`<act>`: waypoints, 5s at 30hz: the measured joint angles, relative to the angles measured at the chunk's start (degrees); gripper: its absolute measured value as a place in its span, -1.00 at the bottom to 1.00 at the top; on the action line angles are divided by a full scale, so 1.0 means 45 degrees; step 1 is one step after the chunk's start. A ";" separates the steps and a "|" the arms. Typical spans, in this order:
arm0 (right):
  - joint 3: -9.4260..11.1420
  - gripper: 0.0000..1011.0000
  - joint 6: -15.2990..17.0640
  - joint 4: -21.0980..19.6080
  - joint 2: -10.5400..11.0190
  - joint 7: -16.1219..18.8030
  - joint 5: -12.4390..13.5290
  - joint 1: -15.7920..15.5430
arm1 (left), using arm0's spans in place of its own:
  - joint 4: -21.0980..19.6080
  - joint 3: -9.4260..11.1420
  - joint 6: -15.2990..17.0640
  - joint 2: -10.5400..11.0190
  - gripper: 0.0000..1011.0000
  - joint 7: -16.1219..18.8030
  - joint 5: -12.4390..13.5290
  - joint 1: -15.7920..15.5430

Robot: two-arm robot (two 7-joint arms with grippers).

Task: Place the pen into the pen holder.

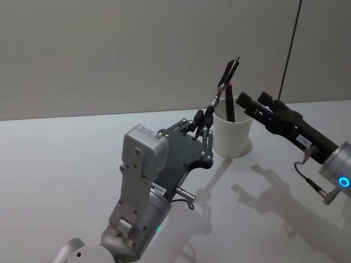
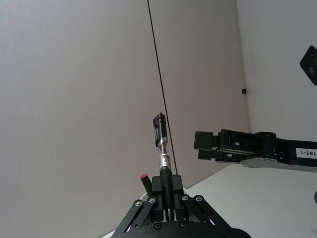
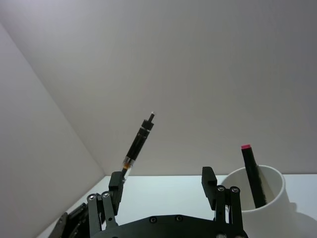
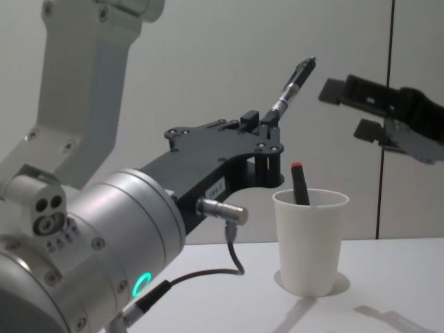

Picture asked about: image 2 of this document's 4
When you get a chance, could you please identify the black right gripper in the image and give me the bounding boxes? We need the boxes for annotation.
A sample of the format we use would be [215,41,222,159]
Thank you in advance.
[254,131,317,174]

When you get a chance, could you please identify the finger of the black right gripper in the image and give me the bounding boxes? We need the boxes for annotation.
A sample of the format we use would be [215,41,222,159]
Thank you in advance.
[194,128,258,151]
[198,149,274,170]

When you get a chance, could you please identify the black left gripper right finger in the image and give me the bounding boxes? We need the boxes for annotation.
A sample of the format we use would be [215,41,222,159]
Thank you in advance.
[172,174,224,225]

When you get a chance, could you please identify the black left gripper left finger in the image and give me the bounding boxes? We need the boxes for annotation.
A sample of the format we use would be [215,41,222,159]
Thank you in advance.
[115,176,164,234]

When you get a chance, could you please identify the black pen with clear barrel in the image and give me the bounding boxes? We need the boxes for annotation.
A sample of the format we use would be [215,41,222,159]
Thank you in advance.
[152,112,174,222]

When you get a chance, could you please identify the black marker with red cap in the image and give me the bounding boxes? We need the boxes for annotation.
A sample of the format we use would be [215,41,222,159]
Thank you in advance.
[139,174,155,199]

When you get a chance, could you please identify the white table cloth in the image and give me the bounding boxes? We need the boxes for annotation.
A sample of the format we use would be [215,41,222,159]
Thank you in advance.
[100,164,317,238]

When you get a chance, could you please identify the thin black cord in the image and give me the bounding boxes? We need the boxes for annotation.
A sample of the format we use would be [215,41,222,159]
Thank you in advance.
[147,0,179,176]

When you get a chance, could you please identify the black and white camera housing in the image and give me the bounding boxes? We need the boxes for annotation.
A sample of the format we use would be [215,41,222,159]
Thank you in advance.
[300,43,317,86]

